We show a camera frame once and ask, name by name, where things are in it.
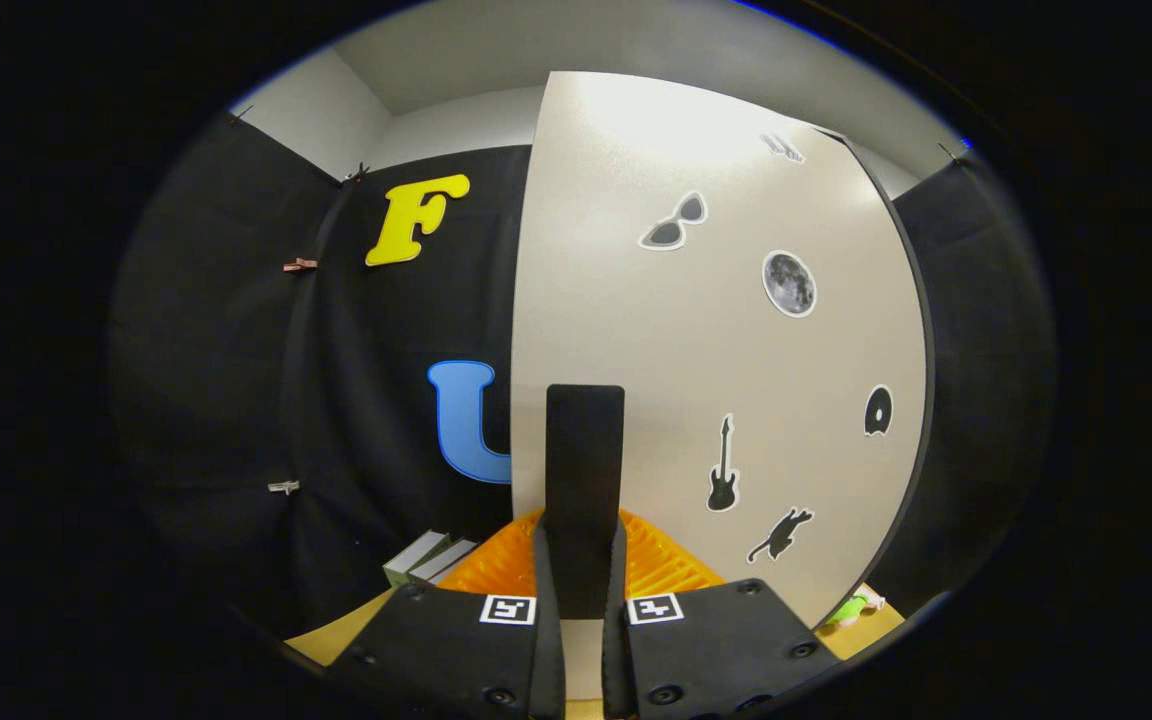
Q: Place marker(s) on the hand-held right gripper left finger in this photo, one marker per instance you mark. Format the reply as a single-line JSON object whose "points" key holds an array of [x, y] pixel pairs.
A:
{"points": [[548, 640]]}

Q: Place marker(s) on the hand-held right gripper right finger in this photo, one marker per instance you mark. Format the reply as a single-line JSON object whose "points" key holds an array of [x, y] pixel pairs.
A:
{"points": [[616, 650]]}

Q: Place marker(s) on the beige cabinet door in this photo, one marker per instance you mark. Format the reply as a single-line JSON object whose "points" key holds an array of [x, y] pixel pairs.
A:
{"points": [[736, 370]]}

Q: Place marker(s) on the light green book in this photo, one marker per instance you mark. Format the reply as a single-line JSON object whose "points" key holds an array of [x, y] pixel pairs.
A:
{"points": [[414, 560]]}

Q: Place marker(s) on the white and green plastic toy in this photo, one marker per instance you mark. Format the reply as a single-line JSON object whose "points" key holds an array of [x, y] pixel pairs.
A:
{"points": [[848, 608]]}

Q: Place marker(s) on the white clip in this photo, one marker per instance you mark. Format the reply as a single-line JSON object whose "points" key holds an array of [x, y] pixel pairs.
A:
{"points": [[283, 487]]}

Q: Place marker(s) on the black backdrop cloth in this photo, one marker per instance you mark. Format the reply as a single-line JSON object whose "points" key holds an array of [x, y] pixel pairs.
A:
{"points": [[236, 350]]}

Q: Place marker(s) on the red clip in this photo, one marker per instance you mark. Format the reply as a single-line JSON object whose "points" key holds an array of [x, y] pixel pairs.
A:
{"points": [[299, 265]]}

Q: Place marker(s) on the black clip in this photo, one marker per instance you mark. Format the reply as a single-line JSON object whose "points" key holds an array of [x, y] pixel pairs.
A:
{"points": [[951, 152], [361, 172], [241, 115]]}

